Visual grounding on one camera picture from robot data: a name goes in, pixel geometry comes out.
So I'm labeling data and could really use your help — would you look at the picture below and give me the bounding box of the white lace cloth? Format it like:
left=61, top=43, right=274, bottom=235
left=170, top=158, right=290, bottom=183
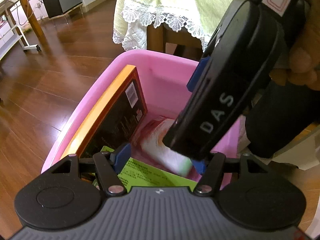
left=112, top=0, right=210, bottom=51

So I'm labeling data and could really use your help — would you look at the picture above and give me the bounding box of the orange red box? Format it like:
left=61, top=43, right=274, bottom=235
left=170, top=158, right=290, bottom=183
left=61, top=64, right=148, bottom=158

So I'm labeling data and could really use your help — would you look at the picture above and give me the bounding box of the white shelf rack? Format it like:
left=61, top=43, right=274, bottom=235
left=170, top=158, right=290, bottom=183
left=1, top=0, right=44, bottom=60

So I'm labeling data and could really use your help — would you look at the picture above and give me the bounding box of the red white battery card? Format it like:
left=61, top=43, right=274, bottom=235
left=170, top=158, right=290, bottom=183
left=131, top=117, right=193, bottom=177

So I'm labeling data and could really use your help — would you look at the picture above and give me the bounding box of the right hand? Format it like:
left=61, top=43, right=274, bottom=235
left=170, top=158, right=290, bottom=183
left=270, top=0, right=319, bottom=90

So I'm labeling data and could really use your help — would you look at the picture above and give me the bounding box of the pink plastic bin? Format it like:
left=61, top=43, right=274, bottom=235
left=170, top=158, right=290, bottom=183
left=41, top=49, right=242, bottom=188

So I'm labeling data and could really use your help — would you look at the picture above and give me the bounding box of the green covered sofa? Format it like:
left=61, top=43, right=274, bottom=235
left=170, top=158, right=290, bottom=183
left=112, top=0, right=241, bottom=52

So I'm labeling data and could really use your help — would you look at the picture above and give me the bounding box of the white green clover box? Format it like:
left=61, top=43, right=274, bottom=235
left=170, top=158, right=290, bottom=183
left=92, top=144, right=198, bottom=192

